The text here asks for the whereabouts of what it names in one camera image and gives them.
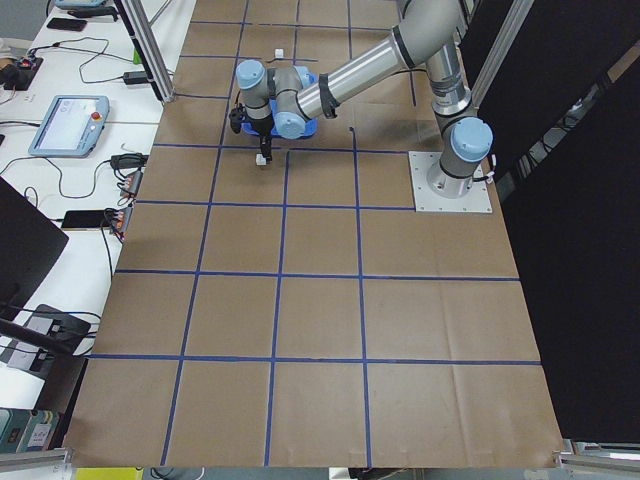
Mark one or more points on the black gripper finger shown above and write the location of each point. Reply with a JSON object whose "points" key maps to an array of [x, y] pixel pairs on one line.
{"points": [[266, 147]]}

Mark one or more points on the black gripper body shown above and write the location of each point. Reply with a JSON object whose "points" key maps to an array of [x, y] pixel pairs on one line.
{"points": [[261, 127]]}

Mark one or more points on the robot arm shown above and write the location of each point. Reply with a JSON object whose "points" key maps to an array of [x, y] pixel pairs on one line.
{"points": [[424, 36]]}

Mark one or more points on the blue plastic tray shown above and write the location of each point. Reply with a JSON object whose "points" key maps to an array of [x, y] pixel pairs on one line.
{"points": [[279, 86]]}

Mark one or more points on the black power adapter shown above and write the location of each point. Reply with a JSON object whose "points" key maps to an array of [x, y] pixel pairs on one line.
{"points": [[135, 78]]}

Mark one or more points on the brown paper table cover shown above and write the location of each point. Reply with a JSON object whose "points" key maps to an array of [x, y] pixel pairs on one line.
{"points": [[303, 313]]}

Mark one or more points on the blue teach pendant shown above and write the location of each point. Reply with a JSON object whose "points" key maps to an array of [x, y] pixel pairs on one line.
{"points": [[71, 127]]}

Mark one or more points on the black smartphone on desk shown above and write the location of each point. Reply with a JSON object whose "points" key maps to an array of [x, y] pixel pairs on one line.
{"points": [[83, 220]]}

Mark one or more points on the black monitor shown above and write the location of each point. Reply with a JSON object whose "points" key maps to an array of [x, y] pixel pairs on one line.
{"points": [[30, 246]]}

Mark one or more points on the usb hub with cables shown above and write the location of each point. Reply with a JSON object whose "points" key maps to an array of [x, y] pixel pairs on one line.
{"points": [[129, 186]]}

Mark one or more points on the aluminium frame post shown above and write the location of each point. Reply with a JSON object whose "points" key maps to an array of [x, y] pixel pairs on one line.
{"points": [[140, 32]]}

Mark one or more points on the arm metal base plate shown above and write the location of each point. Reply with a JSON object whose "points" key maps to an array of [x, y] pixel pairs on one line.
{"points": [[436, 192]]}

